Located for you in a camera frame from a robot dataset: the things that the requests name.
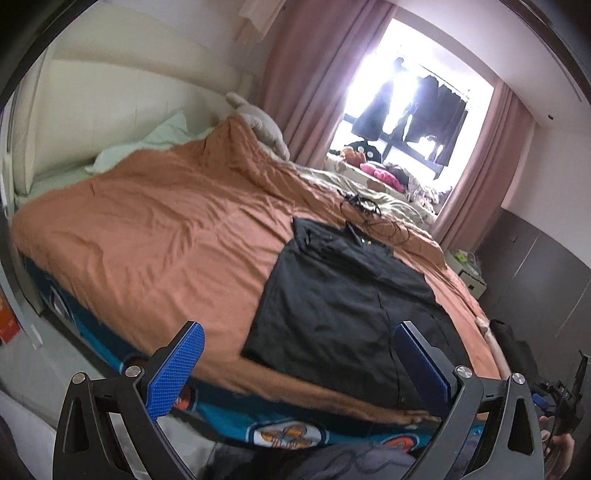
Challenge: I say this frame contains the orange box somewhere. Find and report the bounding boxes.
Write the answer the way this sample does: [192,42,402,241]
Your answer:
[0,300,19,344]

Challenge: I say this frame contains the cream padded headboard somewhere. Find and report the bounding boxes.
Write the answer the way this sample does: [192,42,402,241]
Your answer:
[9,46,254,199]

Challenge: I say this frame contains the white nightstand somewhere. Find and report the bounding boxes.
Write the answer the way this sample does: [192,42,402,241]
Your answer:
[445,249,488,298]

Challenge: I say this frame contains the grey plush toy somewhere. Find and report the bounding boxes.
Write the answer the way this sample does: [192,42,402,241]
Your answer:
[226,91,291,162]

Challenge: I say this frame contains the person's grey patterned pants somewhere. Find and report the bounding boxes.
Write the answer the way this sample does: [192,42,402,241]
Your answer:
[217,443,416,480]

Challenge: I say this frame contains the brown plush toy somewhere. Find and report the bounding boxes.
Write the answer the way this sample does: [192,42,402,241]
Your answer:
[341,148,370,168]

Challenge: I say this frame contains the pink plush toy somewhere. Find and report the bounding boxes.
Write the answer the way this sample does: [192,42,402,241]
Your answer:
[360,162,400,190]

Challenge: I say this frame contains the orange blanket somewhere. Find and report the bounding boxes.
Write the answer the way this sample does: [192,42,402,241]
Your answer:
[10,115,513,425]

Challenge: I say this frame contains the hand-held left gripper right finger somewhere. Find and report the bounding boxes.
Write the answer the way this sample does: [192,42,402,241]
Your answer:
[392,320,546,480]

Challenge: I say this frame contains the beige duvet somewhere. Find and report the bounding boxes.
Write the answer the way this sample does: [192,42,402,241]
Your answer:
[295,161,439,232]

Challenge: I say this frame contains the black cloth pile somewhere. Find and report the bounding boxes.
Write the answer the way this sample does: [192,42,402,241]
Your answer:
[489,320,541,384]

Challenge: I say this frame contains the patterned crumpled cloth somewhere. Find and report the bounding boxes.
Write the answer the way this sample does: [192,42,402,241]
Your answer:
[406,178,455,215]

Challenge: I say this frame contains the light green pillow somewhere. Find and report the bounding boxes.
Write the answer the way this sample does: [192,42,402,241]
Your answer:
[85,113,215,174]

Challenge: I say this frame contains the dark hanging garment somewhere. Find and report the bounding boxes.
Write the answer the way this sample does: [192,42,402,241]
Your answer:
[434,85,469,164]
[406,74,439,141]
[353,58,411,139]

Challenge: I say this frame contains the rolled beige cloth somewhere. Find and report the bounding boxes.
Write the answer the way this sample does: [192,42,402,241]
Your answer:
[475,316,511,377]

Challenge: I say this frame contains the black plush toy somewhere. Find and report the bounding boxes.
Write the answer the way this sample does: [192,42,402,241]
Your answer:
[344,141,384,162]

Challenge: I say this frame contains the person's right hand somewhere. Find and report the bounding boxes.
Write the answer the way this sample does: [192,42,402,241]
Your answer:
[538,415,578,476]

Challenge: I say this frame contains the cream sheer cloth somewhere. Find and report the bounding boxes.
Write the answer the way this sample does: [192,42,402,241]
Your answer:
[245,0,296,24]

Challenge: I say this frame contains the black jacket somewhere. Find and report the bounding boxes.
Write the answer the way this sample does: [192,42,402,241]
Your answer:
[241,217,472,411]

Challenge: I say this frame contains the black cables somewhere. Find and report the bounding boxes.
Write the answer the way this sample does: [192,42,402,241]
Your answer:
[337,189,411,243]

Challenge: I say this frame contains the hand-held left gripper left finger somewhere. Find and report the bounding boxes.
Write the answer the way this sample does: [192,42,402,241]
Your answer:
[53,320,206,480]

